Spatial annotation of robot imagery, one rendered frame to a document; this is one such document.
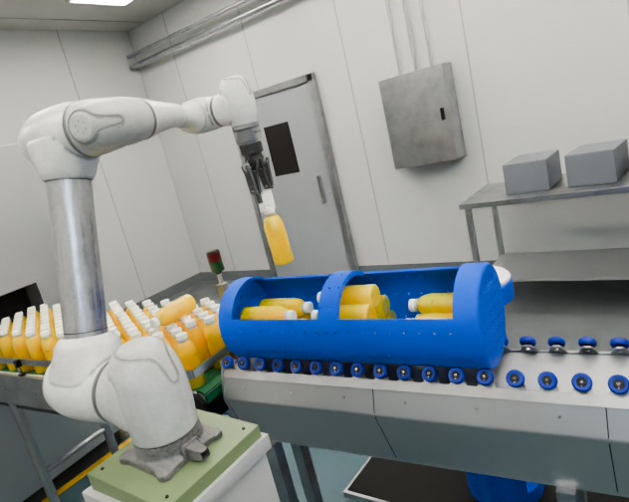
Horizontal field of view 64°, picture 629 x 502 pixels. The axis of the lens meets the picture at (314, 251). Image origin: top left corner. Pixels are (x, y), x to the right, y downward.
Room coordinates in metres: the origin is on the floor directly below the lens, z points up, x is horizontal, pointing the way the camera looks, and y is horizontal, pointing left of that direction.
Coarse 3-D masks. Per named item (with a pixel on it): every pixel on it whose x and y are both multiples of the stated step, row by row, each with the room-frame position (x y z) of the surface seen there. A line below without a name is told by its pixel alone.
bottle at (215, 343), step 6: (210, 324) 1.81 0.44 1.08; (216, 324) 1.82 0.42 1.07; (204, 330) 1.81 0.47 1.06; (210, 330) 1.79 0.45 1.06; (216, 330) 1.80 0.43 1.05; (204, 336) 1.81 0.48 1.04; (210, 336) 1.79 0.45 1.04; (216, 336) 1.79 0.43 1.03; (210, 342) 1.79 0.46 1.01; (216, 342) 1.79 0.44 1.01; (222, 342) 1.80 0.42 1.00; (210, 348) 1.80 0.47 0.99; (216, 348) 1.79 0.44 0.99; (210, 354) 1.80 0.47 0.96; (228, 354) 1.81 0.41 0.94; (222, 360) 1.79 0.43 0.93; (216, 366) 1.79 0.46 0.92
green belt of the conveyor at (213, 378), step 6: (12, 372) 2.36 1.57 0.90; (18, 372) 2.34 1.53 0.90; (30, 372) 2.29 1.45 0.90; (210, 372) 1.79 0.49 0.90; (216, 372) 1.78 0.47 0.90; (210, 378) 1.73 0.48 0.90; (216, 378) 1.72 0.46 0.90; (204, 384) 1.69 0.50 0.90; (210, 384) 1.68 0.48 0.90; (216, 384) 1.69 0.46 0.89; (198, 390) 1.65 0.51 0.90; (204, 390) 1.65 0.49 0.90; (216, 390) 1.68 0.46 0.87; (222, 390) 1.71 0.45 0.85; (210, 396) 1.65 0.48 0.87; (216, 396) 1.68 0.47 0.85
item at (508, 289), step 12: (504, 288) 1.61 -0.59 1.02; (504, 300) 1.61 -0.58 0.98; (468, 480) 1.74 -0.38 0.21; (480, 480) 1.65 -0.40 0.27; (492, 480) 1.62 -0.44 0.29; (504, 480) 1.60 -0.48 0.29; (516, 480) 1.59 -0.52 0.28; (480, 492) 1.66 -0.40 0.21; (492, 492) 1.62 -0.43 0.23; (504, 492) 1.60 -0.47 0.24; (516, 492) 1.59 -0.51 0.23; (528, 492) 1.60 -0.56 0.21; (540, 492) 1.63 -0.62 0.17
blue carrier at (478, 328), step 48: (240, 288) 1.67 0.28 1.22; (288, 288) 1.78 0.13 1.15; (336, 288) 1.44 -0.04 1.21; (384, 288) 1.58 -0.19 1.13; (432, 288) 1.49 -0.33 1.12; (480, 288) 1.20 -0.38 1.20; (240, 336) 1.58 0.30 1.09; (288, 336) 1.47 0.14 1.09; (336, 336) 1.38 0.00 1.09; (384, 336) 1.29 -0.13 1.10; (432, 336) 1.22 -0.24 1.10; (480, 336) 1.15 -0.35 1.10
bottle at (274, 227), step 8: (272, 216) 1.71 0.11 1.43; (264, 224) 1.72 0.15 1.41; (272, 224) 1.70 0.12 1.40; (280, 224) 1.71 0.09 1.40; (272, 232) 1.70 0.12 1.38; (280, 232) 1.70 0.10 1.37; (272, 240) 1.70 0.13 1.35; (280, 240) 1.70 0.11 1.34; (288, 240) 1.73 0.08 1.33; (272, 248) 1.71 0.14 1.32; (280, 248) 1.70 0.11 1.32; (288, 248) 1.71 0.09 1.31; (280, 256) 1.70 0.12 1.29; (288, 256) 1.71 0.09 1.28; (280, 264) 1.71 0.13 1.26
